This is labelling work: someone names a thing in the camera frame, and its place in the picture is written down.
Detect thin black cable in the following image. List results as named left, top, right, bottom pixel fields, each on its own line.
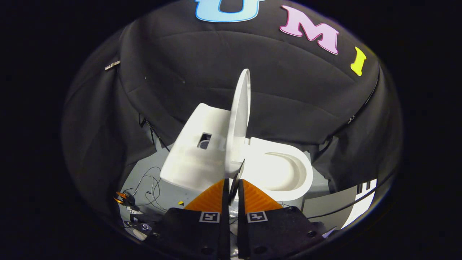
left=121, top=166, right=169, bottom=213

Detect white toilet seat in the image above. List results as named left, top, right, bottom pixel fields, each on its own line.
left=243, top=137, right=314, bottom=194

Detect white flat board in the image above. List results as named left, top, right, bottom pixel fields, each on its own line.
left=341, top=179, right=378, bottom=230

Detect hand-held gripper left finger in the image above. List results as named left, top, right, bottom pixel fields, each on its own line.
left=153, top=178, right=230, bottom=260

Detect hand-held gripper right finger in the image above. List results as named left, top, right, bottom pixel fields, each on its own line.
left=236, top=179, right=325, bottom=260

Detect grey flat board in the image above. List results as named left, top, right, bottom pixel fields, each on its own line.
left=301, top=186, right=358, bottom=231

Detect orange black tool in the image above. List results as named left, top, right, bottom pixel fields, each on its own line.
left=114, top=191, right=136, bottom=207

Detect white toilet with tank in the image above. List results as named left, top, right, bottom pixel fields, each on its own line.
left=160, top=103, right=314, bottom=203

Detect white toilet lid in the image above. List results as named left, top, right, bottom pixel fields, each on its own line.
left=226, top=69, right=251, bottom=181

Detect black metal stand frame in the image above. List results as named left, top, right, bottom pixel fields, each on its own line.
left=139, top=113, right=170, bottom=152

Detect black backdrop cloth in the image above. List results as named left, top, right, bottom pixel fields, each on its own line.
left=61, top=0, right=403, bottom=224

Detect black device with round part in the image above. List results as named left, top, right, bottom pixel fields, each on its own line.
left=125, top=213, right=156, bottom=241

